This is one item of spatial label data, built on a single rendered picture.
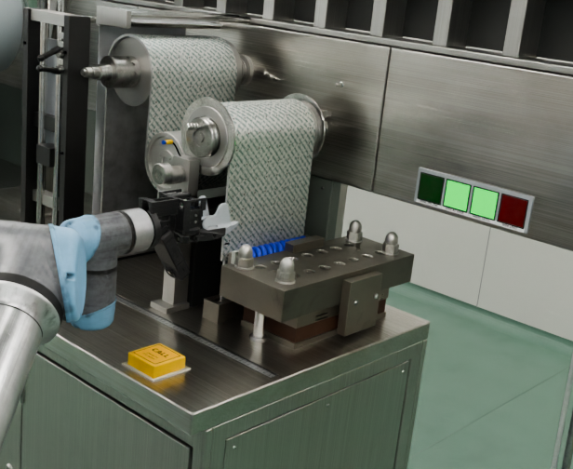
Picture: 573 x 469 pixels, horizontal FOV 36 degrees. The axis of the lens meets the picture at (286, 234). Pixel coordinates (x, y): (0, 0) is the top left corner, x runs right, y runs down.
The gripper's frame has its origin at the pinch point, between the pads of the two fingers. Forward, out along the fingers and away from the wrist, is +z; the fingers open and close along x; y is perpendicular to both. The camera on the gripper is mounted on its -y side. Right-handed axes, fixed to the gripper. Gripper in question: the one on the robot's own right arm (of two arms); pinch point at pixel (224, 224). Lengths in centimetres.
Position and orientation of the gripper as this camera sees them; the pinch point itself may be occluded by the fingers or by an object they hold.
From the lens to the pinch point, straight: 169.0
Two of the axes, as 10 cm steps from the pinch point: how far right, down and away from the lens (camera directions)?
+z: 6.7, -1.5, 7.2
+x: -7.3, -2.7, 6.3
